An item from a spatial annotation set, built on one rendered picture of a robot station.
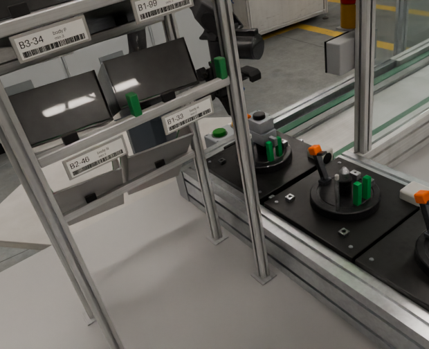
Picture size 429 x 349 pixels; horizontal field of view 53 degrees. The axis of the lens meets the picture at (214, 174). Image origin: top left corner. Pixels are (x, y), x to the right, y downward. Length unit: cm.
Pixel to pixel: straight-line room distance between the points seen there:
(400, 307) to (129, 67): 56
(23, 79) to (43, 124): 328
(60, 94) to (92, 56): 333
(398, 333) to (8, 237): 100
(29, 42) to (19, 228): 86
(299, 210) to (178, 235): 33
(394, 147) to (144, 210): 68
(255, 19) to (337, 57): 426
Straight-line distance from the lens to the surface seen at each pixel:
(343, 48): 99
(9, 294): 114
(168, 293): 96
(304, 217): 91
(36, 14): 55
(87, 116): 64
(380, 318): 79
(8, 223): 139
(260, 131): 103
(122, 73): 67
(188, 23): 423
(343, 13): 100
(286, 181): 101
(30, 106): 64
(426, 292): 78
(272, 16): 536
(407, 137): 125
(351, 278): 80
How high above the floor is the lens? 155
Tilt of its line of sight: 33 degrees down
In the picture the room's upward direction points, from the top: 12 degrees counter-clockwise
